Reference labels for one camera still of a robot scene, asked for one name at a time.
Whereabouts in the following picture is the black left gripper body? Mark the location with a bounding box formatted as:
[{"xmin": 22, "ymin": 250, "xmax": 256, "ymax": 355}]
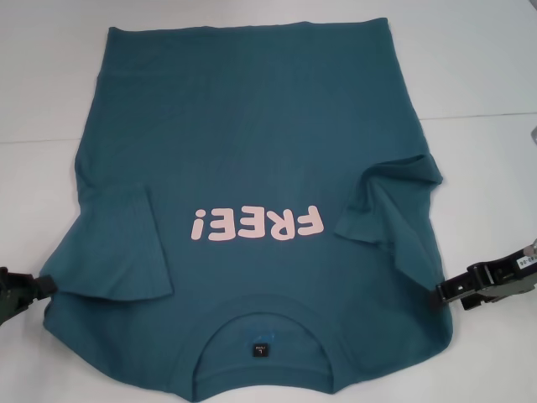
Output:
[{"xmin": 0, "ymin": 266, "xmax": 44, "ymax": 337}]

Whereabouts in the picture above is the teal t-shirt with pink print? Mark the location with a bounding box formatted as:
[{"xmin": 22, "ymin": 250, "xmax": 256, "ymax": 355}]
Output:
[{"xmin": 39, "ymin": 16, "xmax": 457, "ymax": 403}]

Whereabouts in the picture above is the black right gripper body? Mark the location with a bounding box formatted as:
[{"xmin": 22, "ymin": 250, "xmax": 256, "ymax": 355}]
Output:
[{"xmin": 461, "ymin": 240, "xmax": 537, "ymax": 312}]

